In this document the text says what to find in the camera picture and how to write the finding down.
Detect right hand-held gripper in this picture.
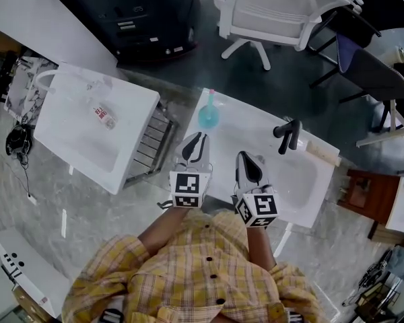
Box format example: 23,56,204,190
232,151,279,229

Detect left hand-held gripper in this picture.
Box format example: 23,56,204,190
169,132,213,209

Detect teal spray bottle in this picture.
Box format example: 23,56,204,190
197,88,221,129

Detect person's right forearm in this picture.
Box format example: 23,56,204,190
245,227,277,272

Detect person's left forearm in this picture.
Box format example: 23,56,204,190
137,207,188,255

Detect clear bottle with red label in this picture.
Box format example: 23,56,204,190
87,102,117,131

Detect white sink on black cabinet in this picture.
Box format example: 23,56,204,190
184,87,341,229

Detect black faucet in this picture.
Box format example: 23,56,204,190
272,118,302,155

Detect yellow plaid shirt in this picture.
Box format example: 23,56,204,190
62,210,324,323

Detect white sink on metal stand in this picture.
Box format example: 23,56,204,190
33,62,179,195

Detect red-brown wooden stool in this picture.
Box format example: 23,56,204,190
336,168,401,221

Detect white folding table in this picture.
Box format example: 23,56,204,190
355,64,404,147

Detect black machine cabinet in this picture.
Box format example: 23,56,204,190
40,0,201,63

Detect wooden slat crate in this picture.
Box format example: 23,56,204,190
368,220,404,252

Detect small white sink basin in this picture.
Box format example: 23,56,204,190
385,176,404,234

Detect white office chair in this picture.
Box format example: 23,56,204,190
211,0,363,71

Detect dark grey chair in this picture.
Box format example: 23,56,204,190
309,34,404,141

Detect marble pattern board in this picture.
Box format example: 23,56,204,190
3,56,60,126

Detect black office chair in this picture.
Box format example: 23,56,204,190
308,0,381,53

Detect white appliance with black dots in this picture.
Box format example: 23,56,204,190
0,227,71,319

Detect cardboard box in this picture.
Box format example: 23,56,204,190
0,28,23,53

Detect bundle of black cables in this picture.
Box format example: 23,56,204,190
5,124,34,163

